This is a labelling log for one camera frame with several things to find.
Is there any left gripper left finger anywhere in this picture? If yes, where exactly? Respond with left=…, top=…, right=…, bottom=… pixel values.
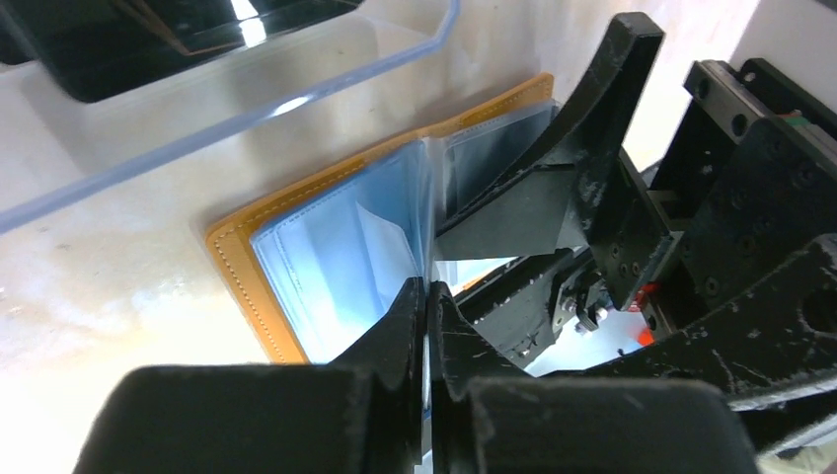
left=75, top=277, right=426, bottom=473

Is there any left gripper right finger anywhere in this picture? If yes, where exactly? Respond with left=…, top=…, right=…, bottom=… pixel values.
left=427, top=282, right=757, bottom=473

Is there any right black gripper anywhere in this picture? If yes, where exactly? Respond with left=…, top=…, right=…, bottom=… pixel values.
left=451, top=12, right=836, bottom=452

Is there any orange leather card holder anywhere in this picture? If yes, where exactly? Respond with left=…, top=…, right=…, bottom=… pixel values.
left=204, top=73, right=557, bottom=364

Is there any clear plastic card box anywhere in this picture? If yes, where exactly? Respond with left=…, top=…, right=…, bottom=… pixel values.
left=1, top=1, right=461, bottom=232

